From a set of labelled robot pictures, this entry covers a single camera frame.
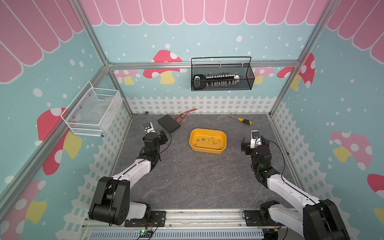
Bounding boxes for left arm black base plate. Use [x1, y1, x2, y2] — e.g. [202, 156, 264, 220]
[124, 211, 167, 228]

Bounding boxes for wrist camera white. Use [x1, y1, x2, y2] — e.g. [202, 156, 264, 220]
[250, 130, 262, 149]
[144, 122, 155, 134]

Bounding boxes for black wire mesh basket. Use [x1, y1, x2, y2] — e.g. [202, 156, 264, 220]
[191, 57, 255, 92]

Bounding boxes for black socket bit holder set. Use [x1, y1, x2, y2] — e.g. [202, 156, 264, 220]
[191, 74, 240, 91]

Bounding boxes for black flat box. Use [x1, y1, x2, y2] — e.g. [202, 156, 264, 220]
[158, 115, 181, 134]

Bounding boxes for aluminium front rail frame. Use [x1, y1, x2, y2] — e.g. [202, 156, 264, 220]
[77, 209, 304, 240]

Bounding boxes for white wire mesh basket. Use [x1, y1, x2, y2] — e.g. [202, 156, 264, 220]
[61, 82, 123, 138]

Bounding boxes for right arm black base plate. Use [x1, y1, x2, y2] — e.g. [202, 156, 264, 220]
[242, 210, 283, 229]

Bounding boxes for green circuit board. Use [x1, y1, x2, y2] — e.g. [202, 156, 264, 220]
[139, 230, 154, 239]

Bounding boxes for yellow black screwdriver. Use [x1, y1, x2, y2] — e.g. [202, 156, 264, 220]
[230, 115, 253, 125]

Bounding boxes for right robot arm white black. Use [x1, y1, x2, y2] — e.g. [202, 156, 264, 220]
[241, 131, 350, 240]

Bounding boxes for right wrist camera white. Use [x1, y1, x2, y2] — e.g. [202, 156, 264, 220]
[250, 130, 262, 149]

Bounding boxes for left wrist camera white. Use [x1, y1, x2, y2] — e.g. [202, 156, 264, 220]
[144, 122, 155, 134]

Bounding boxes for red handled pliers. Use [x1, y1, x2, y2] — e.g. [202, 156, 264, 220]
[174, 109, 197, 124]

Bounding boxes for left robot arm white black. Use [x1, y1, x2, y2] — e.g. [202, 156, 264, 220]
[89, 131, 168, 226]

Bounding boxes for yellow plastic storage box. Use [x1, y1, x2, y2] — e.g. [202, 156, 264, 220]
[189, 129, 227, 154]

